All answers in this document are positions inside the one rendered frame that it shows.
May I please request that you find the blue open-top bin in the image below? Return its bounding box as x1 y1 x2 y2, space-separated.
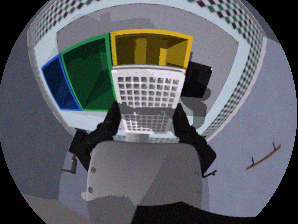
41 53 82 111

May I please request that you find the green open-top bin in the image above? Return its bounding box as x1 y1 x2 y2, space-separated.
60 33 117 112

